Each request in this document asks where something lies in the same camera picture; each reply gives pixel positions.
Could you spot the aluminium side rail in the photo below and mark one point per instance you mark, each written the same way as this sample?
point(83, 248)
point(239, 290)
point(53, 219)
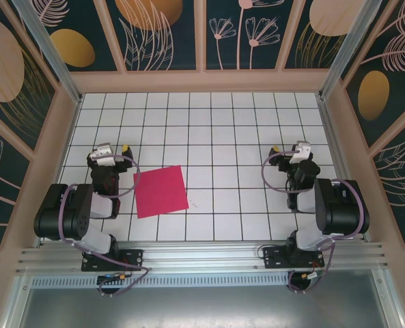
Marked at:
point(330, 119)

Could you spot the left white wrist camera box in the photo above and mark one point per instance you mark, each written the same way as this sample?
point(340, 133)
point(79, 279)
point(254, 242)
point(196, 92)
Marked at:
point(101, 153)

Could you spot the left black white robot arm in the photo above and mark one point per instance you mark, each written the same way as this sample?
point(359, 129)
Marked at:
point(57, 212)

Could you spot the grey metal sheet panel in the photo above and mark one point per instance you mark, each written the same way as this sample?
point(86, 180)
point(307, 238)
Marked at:
point(202, 307)

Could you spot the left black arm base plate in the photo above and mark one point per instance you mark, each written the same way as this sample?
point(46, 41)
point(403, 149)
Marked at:
point(134, 256)

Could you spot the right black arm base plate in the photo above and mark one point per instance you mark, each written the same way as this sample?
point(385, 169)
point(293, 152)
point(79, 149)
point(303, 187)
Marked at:
point(274, 258)

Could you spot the small yellow power connector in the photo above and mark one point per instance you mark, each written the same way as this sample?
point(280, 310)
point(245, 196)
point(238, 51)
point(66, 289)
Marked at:
point(122, 276)
point(304, 275)

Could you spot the red paper sheet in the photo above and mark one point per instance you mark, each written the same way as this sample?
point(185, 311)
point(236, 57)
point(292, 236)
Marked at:
point(161, 191)

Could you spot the long aluminium mounting rail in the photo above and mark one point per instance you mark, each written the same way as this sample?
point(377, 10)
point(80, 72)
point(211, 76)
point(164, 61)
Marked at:
point(202, 254)

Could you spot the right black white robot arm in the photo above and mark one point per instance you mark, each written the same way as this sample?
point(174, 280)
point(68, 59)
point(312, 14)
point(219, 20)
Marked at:
point(342, 208)

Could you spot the aluminium corner post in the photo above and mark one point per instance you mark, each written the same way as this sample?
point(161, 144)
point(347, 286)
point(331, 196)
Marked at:
point(348, 51)
point(49, 51)

